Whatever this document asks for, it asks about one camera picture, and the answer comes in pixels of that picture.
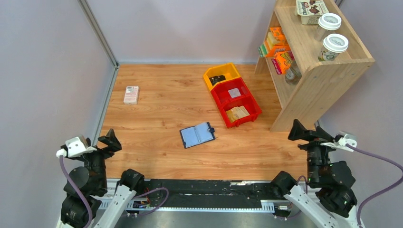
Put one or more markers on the red plastic bin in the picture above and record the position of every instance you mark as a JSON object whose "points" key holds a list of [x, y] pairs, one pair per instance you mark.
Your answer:
{"points": [[220, 92], [249, 103]]}

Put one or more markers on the black item in yellow bin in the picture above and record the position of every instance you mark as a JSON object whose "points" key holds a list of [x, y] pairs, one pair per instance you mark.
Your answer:
{"points": [[215, 79]]}

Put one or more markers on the red plastic bin front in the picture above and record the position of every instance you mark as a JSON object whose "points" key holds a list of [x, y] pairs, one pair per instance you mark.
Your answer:
{"points": [[249, 103]]}

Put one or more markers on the orange snack box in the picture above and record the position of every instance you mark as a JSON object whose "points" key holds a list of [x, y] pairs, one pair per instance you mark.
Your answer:
{"points": [[282, 61]]}

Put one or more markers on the white red small box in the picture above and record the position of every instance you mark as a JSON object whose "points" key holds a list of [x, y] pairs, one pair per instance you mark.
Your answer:
{"points": [[131, 95]]}

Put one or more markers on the paper cup white lid rear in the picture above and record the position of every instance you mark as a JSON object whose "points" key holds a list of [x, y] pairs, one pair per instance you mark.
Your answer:
{"points": [[327, 23]]}

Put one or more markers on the aluminium rail frame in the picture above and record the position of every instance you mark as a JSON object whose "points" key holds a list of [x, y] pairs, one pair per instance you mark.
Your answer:
{"points": [[336, 207]]}

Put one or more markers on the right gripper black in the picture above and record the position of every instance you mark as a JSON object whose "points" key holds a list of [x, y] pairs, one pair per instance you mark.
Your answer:
{"points": [[311, 142]]}

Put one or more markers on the glass bottle on shelf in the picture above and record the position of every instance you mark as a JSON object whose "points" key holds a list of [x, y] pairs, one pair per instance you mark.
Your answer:
{"points": [[293, 74]]}

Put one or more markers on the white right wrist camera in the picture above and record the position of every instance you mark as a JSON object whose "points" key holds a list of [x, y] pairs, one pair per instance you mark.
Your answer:
{"points": [[343, 141]]}

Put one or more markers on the paper cup white lid front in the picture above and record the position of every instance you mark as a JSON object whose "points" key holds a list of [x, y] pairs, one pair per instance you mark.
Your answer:
{"points": [[332, 46]]}

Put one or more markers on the wooden shelf unit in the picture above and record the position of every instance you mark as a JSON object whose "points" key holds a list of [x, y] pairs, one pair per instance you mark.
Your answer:
{"points": [[322, 83]]}

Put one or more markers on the green orange boxes on shelf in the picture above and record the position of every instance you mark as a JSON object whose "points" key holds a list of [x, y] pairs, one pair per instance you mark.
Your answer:
{"points": [[274, 42]]}

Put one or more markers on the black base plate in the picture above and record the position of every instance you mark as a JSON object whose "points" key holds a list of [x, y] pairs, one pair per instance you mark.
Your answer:
{"points": [[209, 195]]}

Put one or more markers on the paper cup white lid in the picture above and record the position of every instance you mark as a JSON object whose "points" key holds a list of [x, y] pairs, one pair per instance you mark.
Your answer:
{"points": [[327, 23], [332, 46]]}

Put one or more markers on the yogurt tub on shelf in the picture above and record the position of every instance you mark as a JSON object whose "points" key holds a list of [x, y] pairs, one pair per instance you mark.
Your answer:
{"points": [[310, 11]]}

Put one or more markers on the grey card in bin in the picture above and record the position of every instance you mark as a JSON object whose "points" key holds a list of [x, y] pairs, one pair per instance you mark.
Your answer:
{"points": [[234, 92]]}

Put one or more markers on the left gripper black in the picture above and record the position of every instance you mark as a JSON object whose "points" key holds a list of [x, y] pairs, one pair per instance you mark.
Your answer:
{"points": [[102, 148]]}

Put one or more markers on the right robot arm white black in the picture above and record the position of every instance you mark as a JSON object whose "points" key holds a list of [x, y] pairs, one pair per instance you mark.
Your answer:
{"points": [[337, 206]]}

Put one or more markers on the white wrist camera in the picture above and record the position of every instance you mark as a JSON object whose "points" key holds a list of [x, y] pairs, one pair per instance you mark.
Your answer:
{"points": [[75, 147], [343, 141]]}

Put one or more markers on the yellow plastic bin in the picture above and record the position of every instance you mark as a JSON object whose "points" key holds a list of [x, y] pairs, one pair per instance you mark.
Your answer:
{"points": [[228, 70]]}

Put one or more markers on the gold credit cards in bin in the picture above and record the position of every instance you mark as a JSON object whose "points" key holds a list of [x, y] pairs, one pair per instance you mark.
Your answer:
{"points": [[237, 113]]}

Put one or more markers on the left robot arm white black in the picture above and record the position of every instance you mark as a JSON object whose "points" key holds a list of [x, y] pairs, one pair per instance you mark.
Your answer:
{"points": [[84, 167]]}

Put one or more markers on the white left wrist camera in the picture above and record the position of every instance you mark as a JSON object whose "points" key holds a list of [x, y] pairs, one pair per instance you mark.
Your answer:
{"points": [[75, 147]]}

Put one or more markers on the navy blue card holder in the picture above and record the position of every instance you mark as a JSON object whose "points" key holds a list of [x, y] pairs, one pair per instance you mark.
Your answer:
{"points": [[196, 135]]}

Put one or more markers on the red plastic bin middle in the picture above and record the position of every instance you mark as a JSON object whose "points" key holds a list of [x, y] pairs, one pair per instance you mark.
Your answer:
{"points": [[220, 92]]}

